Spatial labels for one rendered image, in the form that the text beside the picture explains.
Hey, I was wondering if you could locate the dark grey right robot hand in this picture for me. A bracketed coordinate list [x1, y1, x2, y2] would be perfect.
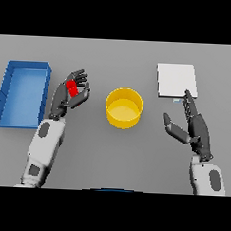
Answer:
[161, 88, 218, 163]

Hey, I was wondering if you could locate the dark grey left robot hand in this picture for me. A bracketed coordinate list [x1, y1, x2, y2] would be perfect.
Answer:
[48, 67, 92, 123]

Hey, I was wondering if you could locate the pale square measuring scale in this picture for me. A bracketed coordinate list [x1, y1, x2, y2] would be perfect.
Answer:
[155, 62, 200, 104]

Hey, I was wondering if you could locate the red beaker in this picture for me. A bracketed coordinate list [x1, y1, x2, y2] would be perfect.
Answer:
[65, 79, 80, 99]

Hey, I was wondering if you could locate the yellow bowl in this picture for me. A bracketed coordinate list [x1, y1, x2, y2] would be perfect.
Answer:
[105, 87, 144, 131]

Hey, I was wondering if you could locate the blue tray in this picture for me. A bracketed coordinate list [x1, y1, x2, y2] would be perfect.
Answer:
[0, 59, 53, 130]

